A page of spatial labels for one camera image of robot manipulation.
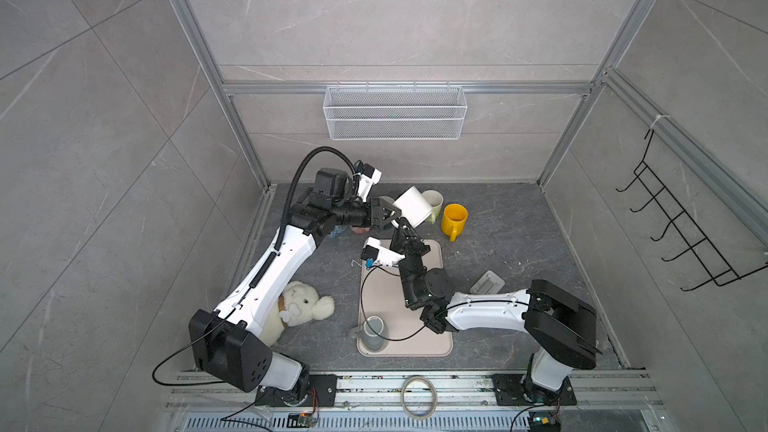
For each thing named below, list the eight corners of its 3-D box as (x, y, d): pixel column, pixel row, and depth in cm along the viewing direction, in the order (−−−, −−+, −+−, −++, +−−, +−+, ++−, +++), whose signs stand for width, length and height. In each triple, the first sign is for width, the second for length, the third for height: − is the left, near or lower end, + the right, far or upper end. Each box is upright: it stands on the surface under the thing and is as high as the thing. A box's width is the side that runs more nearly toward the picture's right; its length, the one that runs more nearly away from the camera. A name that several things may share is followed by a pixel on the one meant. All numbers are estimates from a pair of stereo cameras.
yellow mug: (444, 245, 104) (448, 229, 96) (440, 219, 111) (444, 203, 104) (466, 245, 104) (471, 229, 96) (461, 219, 111) (466, 203, 104)
